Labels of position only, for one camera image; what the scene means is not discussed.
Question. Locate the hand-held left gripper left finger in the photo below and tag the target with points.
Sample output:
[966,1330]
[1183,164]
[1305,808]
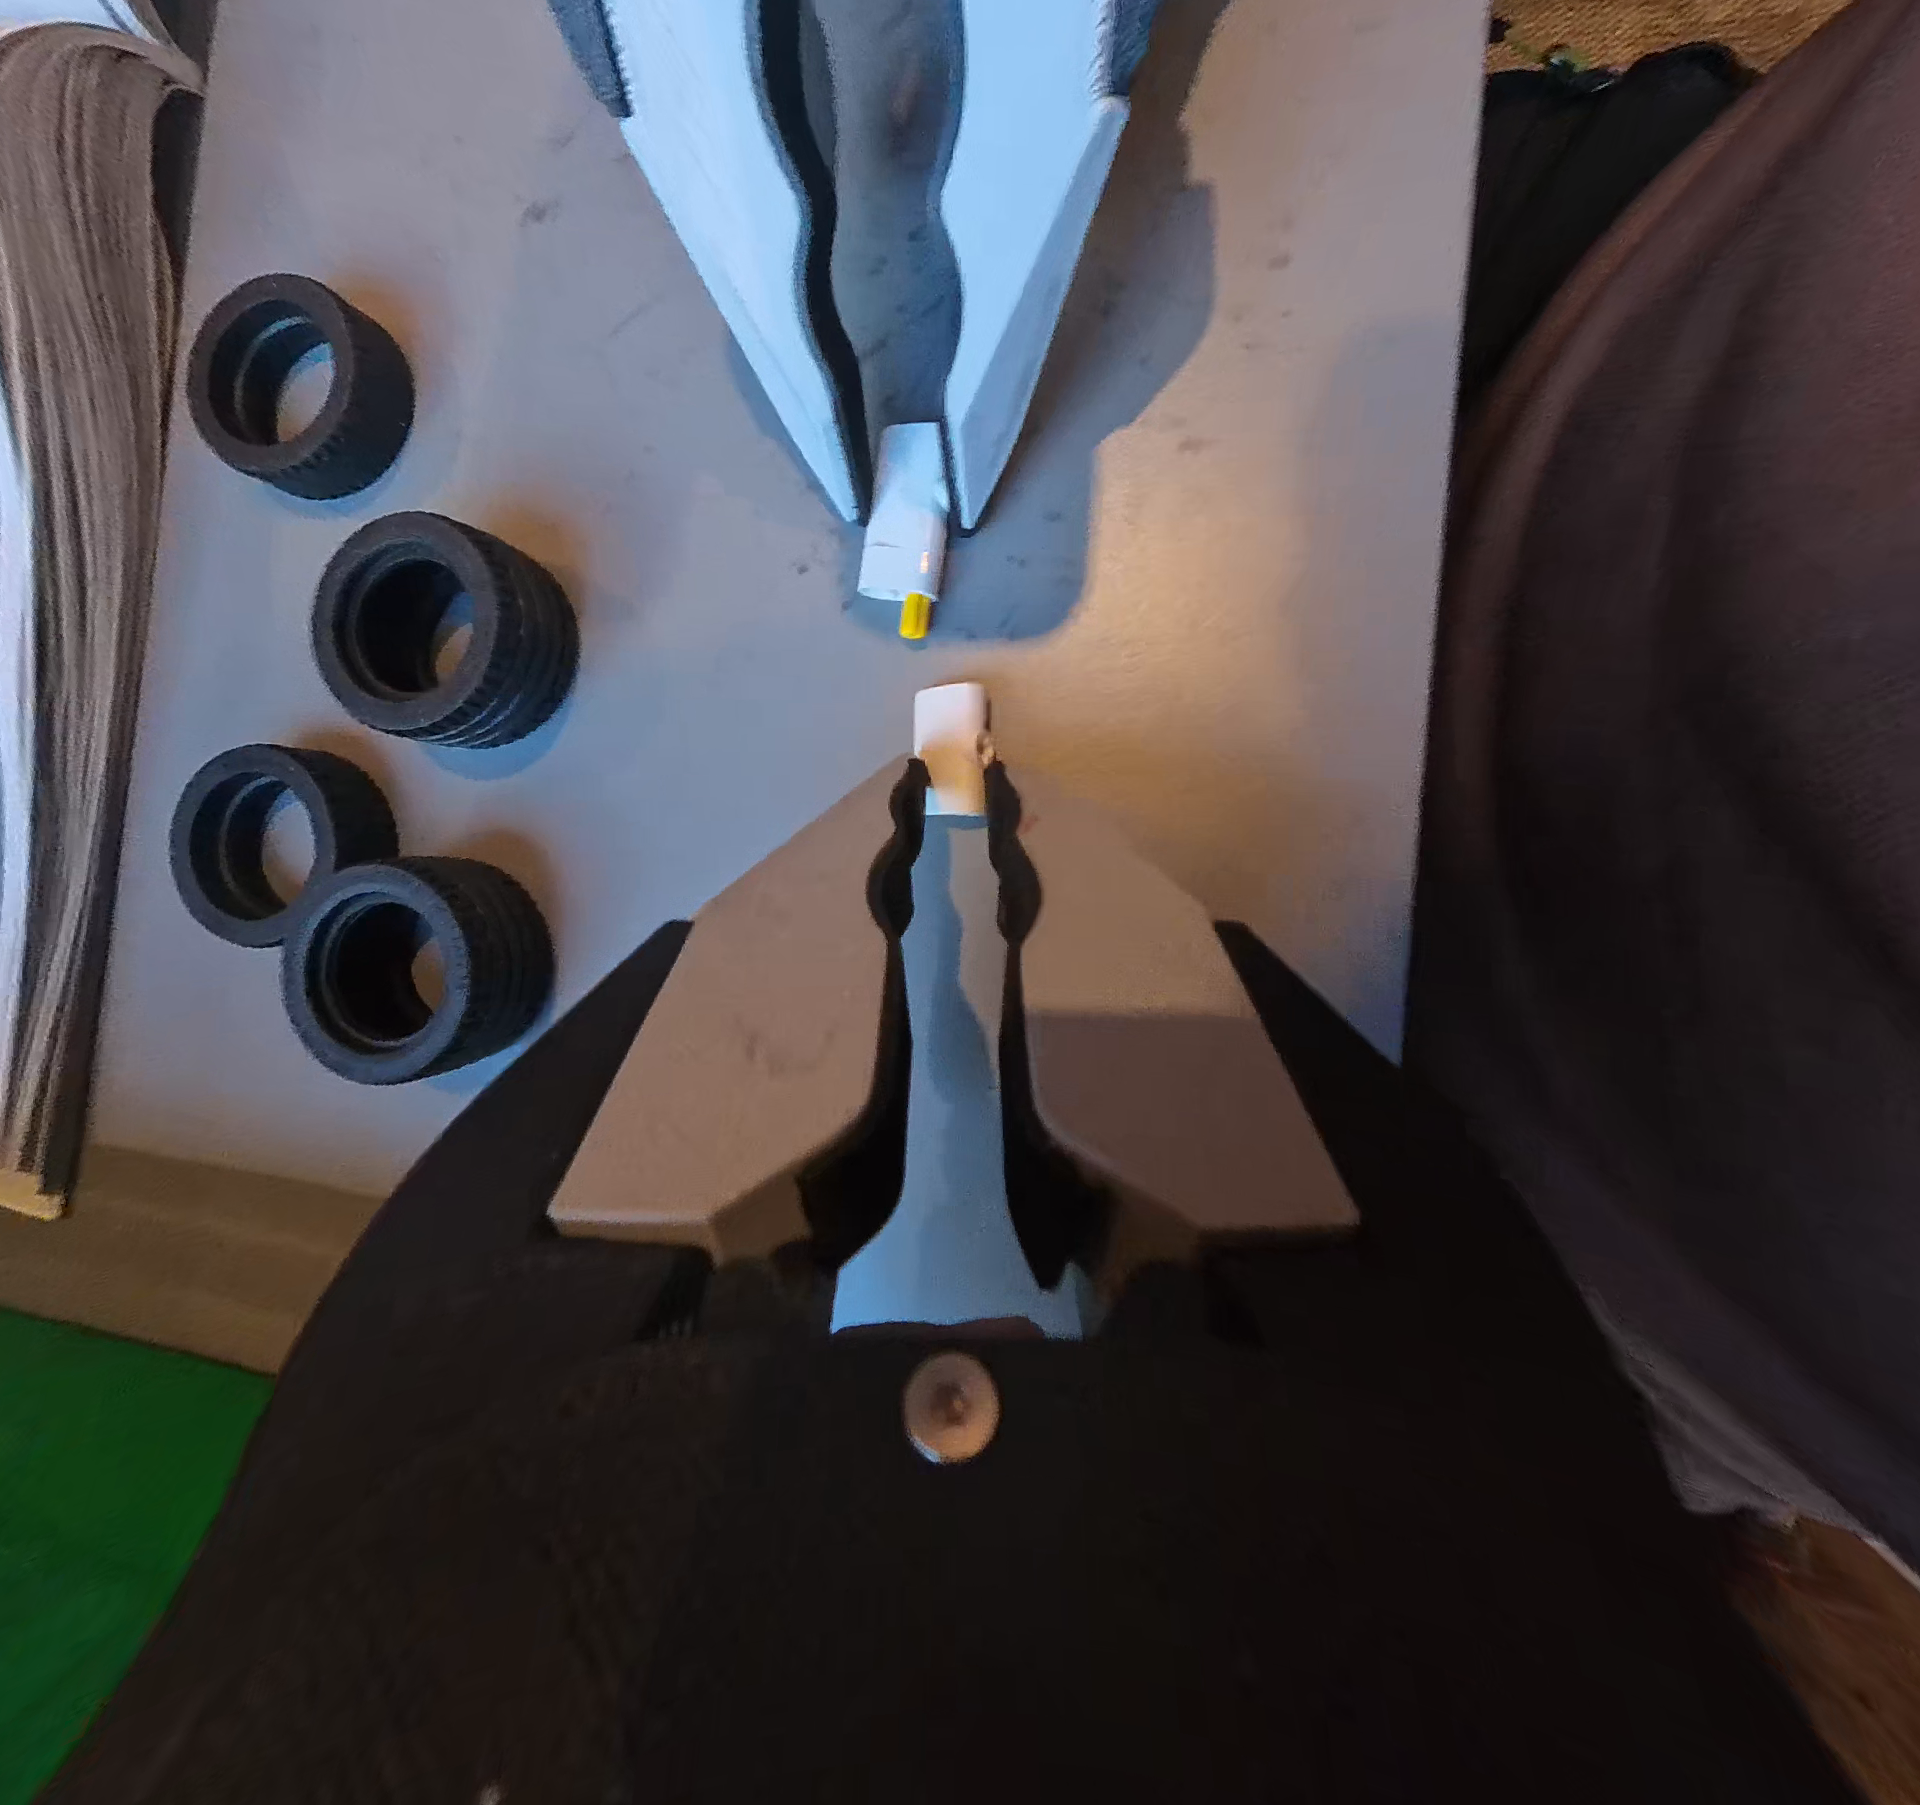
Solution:
[748,1069]

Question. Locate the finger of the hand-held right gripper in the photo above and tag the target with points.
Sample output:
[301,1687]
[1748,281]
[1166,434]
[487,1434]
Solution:
[1050,111]
[690,111]

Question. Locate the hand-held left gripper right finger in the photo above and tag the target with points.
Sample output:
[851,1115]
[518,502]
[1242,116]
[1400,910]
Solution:
[1170,1069]

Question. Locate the white brick connector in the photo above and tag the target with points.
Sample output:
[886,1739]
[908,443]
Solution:
[908,509]
[949,732]

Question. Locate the yellow brick axle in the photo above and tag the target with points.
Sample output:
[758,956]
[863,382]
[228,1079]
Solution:
[913,619]

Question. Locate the white instruction booklet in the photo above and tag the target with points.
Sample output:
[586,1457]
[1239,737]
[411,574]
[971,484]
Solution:
[74,486]

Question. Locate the green box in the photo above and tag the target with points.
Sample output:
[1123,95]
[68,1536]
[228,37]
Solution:
[104,1536]

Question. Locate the grey desk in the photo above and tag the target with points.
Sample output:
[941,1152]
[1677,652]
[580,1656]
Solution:
[1275,560]

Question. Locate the black toy tyre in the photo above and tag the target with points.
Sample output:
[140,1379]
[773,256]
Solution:
[518,980]
[533,649]
[196,859]
[383,411]

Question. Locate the person's black pants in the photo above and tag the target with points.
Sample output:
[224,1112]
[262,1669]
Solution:
[1574,187]

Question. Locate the person's brown shirt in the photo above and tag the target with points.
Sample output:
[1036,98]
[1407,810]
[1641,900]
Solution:
[1724,785]

